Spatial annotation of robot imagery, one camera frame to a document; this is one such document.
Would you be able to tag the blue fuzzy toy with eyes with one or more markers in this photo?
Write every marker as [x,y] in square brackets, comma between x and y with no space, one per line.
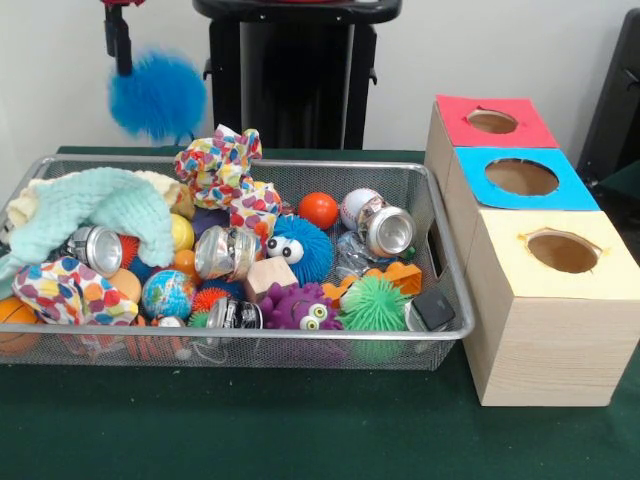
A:
[310,245]

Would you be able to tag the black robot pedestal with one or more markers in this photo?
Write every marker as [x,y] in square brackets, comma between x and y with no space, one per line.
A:
[295,75]

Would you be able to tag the knotted polka dot cloth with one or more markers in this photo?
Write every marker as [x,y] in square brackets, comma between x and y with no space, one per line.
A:
[220,165]

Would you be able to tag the orange plastic toy brick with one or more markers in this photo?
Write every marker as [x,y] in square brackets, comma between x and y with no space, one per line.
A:
[400,277]

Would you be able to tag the black furniture panel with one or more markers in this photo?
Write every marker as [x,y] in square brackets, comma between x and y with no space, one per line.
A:
[620,100]

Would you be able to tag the purple monster toy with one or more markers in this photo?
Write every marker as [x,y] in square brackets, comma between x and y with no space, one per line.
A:
[290,305]

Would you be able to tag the dark green tablecloth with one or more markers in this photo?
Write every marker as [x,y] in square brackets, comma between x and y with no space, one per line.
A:
[300,425]

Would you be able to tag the small red ball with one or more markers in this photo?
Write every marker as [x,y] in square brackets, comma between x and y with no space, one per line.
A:
[319,211]

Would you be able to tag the green spiky rubber ball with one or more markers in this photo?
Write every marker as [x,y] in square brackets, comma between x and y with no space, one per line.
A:
[375,305]

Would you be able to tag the blue fuzzy ball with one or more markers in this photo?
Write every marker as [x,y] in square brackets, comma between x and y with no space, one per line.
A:
[160,95]

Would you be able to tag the shallow clear mesh bin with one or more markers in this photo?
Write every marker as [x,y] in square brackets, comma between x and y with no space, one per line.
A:
[300,350]

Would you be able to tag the colourful printed silver can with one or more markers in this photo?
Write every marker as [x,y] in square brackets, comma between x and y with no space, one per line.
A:
[390,231]

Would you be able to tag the crumpled polka dot cloth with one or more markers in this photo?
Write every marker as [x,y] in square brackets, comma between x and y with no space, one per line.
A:
[70,292]

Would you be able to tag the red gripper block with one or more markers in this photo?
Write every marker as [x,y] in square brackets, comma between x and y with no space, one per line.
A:
[122,3]

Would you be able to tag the crushed silver can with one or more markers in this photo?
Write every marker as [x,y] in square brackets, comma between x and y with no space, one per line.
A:
[222,252]

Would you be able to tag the clear plastic bottle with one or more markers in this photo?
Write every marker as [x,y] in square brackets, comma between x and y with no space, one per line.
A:
[352,250]

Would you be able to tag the mint green waffle cloth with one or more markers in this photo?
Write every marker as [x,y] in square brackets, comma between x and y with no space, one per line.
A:
[100,200]

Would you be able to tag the wooden box with three holes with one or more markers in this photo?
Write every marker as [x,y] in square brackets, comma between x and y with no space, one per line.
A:
[550,350]

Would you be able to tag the neighbouring green covered table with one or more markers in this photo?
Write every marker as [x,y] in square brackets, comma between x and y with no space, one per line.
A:
[625,190]

